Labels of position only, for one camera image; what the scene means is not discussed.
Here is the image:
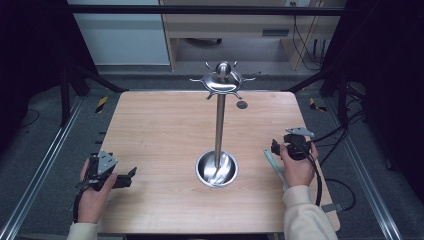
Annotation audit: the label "white cabinet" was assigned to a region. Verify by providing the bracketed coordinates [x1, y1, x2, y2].
[66, 0, 171, 67]

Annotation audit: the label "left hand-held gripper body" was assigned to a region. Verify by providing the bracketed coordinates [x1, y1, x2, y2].
[79, 150, 120, 192]

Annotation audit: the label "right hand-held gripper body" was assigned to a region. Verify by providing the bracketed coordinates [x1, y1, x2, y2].
[282, 126, 315, 162]

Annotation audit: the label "yellow black floor tape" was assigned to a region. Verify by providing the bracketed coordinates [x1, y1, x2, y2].
[95, 96, 109, 114]
[308, 97, 328, 113]

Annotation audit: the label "aluminium floor rail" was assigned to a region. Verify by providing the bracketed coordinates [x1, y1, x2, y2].
[0, 96, 84, 240]
[324, 98, 404, 240]

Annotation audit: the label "light teal utensil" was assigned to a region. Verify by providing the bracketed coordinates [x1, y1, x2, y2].
[263, 148, 290, 192]

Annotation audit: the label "black hanging desk cables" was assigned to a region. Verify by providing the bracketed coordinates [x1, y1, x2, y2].
[290, 1, 329, 72]

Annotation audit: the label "black floor cables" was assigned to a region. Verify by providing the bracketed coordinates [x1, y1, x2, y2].
[311, 83, 368, 212]

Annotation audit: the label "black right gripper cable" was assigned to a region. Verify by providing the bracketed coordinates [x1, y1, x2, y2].
[293, 141, 324, 207]

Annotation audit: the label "person's right hand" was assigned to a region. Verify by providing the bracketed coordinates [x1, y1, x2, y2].
[279, 142, 320, 189]

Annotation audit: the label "person's left hand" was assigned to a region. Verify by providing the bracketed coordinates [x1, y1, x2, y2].
[77, 158, 118, 225]

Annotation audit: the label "grey tape strip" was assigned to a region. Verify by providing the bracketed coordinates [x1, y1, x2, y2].
[321, 202, 344, 213]

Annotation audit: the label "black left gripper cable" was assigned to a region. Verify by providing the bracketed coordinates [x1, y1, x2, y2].
[72, 185, 88, 224]

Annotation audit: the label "black metal frame stand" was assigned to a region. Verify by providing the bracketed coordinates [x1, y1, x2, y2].
[284, 64, 349, 126]
[59, 63, 129, 128]

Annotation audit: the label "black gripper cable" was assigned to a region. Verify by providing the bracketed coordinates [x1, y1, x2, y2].
[293, 141, 324, 207]
[72, 185, 88, 224]

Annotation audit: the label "black horizontal frame bar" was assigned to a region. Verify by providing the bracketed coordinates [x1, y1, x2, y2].
[66, 4, 348, 17]

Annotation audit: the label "steel utensil stand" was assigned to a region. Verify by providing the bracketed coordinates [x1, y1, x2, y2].
[189, 60, 257, 188]

